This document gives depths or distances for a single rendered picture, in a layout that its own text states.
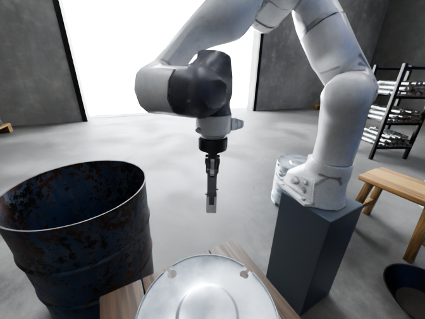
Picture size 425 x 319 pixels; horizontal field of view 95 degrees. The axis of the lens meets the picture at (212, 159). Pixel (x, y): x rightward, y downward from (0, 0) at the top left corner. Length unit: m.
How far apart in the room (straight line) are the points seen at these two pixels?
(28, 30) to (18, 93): 0.94
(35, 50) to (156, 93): 3.99
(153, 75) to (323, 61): 0.44
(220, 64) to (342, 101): 0.29
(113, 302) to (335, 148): 0.67
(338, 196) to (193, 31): 0.59
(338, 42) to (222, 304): 0.66
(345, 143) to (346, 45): 0.24
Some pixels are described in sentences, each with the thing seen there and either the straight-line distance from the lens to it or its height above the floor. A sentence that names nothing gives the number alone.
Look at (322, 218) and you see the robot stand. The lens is 0.67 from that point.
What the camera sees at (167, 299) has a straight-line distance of 0.54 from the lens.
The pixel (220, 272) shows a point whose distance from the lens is 0.57.
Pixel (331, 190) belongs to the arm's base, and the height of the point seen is 0.51.
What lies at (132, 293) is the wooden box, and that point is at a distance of 0.59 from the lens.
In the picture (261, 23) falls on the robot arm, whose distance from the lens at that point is 0.68.
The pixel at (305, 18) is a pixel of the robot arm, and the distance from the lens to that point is 0.66.
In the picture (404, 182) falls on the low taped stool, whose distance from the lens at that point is 1.42.
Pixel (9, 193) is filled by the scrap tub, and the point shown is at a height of 0.47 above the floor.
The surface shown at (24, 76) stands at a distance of 4.40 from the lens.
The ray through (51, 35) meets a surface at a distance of 4.31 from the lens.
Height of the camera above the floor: 0.82
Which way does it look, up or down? 24 degrees down
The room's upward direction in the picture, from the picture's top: 1 degrees clockwise
